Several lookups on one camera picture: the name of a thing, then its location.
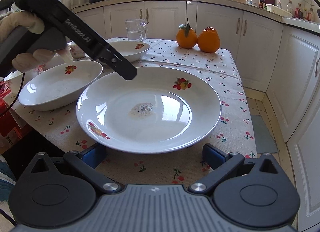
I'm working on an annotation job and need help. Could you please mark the clear glass mug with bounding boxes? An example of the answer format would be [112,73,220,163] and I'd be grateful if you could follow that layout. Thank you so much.
[125,19,148,42]

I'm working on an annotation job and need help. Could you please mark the white kitchen cabinets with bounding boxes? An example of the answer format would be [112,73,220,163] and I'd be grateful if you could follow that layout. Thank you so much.
[75,0,319,230]

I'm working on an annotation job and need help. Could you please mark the left hand beige glove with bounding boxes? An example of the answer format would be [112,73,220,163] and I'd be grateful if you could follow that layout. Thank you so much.
[0,11,74,71]

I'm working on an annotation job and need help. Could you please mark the orange with green leaf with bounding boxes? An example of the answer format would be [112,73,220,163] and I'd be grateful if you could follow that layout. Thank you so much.
[176,20,197,49]

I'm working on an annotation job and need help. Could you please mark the small white bowl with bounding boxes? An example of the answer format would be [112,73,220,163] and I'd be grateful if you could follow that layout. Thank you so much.
[3,71,23,82]

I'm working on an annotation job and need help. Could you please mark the white deep fruit-pattern plate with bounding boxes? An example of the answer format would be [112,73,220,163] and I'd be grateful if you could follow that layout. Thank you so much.
[18,60,103,111]

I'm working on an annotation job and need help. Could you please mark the red cardboard box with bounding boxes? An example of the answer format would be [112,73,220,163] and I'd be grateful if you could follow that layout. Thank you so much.
[1,81,31,153]

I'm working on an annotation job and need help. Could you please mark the large white fruit-pattern plate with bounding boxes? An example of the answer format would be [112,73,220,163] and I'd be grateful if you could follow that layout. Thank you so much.
[76,66,221,154]

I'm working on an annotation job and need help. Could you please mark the bumpy orange without leaf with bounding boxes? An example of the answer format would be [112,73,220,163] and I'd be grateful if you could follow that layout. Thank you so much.
[197,27,220,53]

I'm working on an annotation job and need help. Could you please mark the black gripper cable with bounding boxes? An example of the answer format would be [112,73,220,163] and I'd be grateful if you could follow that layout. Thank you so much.
[0,72,26,118]

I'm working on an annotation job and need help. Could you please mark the white far fruit-pattern plate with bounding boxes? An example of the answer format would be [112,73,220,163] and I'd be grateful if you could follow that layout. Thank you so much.
[110,41,150,62]

